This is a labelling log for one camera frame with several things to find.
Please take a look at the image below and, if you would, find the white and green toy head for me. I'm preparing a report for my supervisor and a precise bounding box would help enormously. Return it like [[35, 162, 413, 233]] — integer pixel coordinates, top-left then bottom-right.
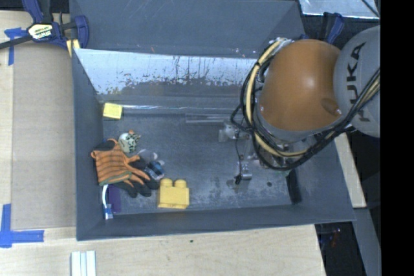
[[118, 130, 142, 154]]

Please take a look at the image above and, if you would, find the yellow square sponge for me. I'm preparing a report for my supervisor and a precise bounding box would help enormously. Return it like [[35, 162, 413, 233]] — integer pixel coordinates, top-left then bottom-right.
[[102, 102, 124, 121]]

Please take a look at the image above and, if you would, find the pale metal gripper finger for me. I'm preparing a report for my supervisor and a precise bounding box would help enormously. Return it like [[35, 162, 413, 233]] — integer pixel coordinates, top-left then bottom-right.
[[218, 123, 242, 143], [233, 163, 254, 186]]

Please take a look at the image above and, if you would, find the blue and black small toy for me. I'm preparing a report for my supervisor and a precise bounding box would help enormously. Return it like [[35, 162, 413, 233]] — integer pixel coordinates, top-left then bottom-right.
[[144, 160, 166, 181]]

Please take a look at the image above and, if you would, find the purple flat block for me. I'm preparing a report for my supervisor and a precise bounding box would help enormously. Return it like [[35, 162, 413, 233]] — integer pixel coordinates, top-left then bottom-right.
[[107, 184, 123, 215]]

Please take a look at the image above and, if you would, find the grey soft toy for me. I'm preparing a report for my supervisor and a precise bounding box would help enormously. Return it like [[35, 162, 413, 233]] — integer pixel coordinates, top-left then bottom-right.
[[138, 149, 158, 165]]

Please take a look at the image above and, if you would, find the yellow toy brick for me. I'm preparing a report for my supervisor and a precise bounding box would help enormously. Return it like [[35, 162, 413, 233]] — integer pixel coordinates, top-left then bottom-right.
[[157, 178, 190, 210]]

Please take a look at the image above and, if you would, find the grey metal bin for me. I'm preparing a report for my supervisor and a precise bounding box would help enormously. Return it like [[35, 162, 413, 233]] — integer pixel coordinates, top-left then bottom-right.
[[67, 0, 357, 242]]

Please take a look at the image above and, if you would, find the pale cardboard board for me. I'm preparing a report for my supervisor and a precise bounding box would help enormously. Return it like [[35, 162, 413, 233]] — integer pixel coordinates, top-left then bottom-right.
[[10, 41, 78, 231]]

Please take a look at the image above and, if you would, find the orange and black glove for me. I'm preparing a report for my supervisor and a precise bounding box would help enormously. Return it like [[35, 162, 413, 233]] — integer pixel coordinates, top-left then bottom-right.
[[91, 138, 160, 198]]

